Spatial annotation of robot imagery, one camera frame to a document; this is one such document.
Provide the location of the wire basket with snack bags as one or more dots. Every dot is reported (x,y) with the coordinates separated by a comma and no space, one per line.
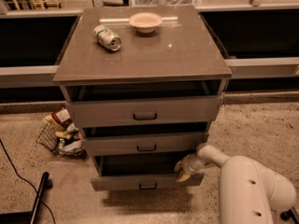
(60,135)

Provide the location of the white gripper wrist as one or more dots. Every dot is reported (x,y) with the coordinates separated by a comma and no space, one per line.
(189,166)

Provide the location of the grey drawer cabinet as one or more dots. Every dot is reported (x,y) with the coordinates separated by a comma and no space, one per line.
(179,59)

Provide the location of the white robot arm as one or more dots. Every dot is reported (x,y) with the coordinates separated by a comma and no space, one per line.
(249,192)

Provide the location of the silver green soda can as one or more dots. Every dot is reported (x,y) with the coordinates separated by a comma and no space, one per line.
(107,38)

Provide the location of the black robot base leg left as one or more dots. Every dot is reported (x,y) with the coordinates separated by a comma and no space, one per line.
(29,217)

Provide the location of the grey drawer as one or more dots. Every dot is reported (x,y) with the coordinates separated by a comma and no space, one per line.
(133,144)
(141,171)
(144,111)

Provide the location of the black caster wheel right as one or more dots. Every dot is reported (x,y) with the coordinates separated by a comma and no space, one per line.
(290,214)

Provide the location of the white shallow bowl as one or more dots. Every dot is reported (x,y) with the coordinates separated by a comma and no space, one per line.
(145,22)

